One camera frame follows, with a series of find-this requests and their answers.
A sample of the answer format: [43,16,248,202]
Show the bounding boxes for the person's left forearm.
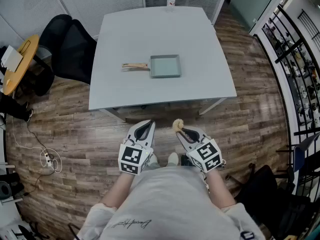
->
[98,170,140,209]

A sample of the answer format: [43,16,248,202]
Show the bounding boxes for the thin black floor cable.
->
[24,120,56,197]

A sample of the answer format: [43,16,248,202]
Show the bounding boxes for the grey square pan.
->
[121,54,182,79]

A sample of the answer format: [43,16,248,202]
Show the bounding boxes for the person's left shoe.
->
[147,153,161,171]

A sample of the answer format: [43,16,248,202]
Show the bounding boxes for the person's grey t-shirt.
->
[77,165,266,240]

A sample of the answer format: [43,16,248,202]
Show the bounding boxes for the yellow sponge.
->
[172,118,191,142]

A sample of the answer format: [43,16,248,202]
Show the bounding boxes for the black waist battery pack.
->
[181,154,193,167]

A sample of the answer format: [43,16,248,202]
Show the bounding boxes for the white box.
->
[0,45,24,72]

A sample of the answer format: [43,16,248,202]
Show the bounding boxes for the blue folding chair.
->
[292,131,320,174]

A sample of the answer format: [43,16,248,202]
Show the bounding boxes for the black round speaker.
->
[0,180,13,201]

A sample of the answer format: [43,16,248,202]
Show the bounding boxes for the person's right forearm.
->
[203,168,237,210]

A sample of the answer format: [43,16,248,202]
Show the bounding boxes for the yellow round side table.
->
[2,34,40,96]

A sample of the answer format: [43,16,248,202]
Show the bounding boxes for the person's shoe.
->
[147,153,161,171]
[166,152,180,167]
[24,101,35,123]

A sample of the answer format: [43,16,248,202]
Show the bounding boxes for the person's right shoe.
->
[166,152,180,167]

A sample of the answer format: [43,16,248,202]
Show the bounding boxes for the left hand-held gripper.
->
[117,119,156,176]

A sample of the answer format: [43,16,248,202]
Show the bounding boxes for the black office chair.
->
[38,13,98,85]

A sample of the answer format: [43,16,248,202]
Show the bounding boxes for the black metal display rack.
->
[253,5,320,202]

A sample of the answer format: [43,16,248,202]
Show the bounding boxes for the black swivel chair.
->
[224,163,320,235]

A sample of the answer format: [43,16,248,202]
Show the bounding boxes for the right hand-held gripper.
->
[175,125,227,174]

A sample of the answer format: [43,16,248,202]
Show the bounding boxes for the white power strip with cable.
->
[11,123,63,174]

